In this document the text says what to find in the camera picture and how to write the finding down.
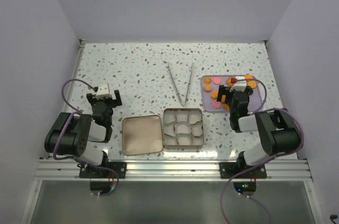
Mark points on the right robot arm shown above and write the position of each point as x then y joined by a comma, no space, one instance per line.
279,132

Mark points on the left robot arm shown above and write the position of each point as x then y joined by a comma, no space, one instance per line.
70,133

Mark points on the pink cookie on tray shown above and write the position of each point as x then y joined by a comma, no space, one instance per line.
217,80

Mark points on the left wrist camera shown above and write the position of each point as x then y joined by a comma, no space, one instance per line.
103,91

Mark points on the orange round cookie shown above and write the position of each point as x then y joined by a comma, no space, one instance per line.
252,84

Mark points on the pink round cookie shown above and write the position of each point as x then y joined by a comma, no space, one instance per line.
216,104

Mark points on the gold cookie tin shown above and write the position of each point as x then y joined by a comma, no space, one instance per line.
183,128

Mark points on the gold tin lid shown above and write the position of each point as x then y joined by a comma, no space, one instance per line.
142,135

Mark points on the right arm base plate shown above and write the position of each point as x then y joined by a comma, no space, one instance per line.
229,169

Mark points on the lilac tray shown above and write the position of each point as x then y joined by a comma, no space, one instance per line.
217,91

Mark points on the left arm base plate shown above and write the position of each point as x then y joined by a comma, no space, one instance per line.
94,172

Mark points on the metal tongs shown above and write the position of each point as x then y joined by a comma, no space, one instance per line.
181,75

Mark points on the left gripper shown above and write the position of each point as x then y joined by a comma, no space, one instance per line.
115,102

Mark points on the aluminium rail frame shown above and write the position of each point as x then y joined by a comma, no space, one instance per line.
174,170

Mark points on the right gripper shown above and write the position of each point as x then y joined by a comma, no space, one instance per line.
224,90

